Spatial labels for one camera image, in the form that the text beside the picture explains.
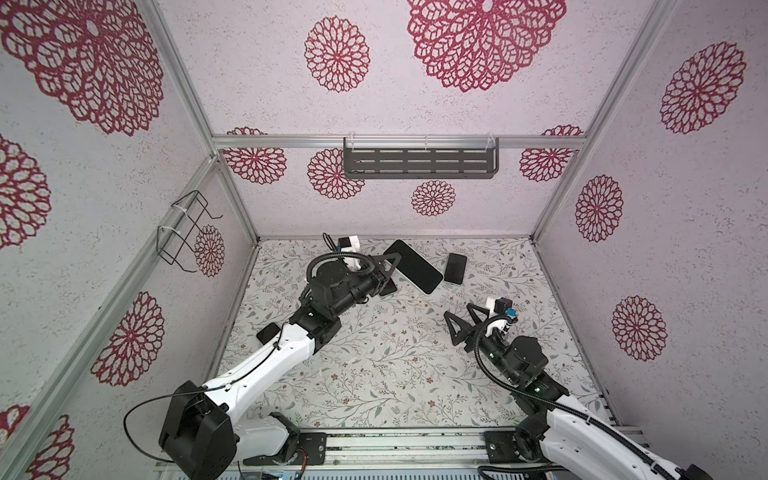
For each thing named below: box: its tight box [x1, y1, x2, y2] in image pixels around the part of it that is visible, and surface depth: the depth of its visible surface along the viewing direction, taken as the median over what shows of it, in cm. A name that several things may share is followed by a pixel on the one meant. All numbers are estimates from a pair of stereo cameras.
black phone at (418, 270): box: [384, 239, 445, 295], surface depth 71 cm
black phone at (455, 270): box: [444, 253, 467, 285], surface depth 115 cm
